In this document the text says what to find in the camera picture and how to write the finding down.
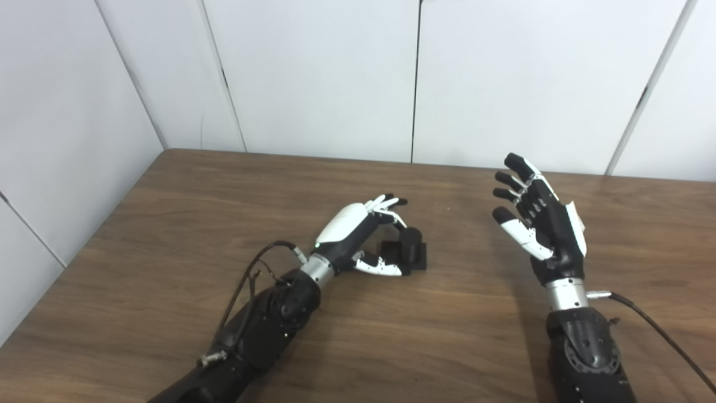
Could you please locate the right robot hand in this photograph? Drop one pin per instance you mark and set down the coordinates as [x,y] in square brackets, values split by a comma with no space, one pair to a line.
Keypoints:
[554,235]

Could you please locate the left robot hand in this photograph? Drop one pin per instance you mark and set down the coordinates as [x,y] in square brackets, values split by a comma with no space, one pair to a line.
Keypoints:
[347,229]

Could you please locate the black peg with square base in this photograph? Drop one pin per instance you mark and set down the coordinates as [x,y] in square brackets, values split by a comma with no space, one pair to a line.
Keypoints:
[411,246]

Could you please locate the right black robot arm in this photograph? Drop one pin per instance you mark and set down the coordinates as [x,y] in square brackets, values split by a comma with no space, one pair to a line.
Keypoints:
[587,352]

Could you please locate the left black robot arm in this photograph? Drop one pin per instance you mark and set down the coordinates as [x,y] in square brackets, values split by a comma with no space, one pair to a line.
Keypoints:
[263,330]

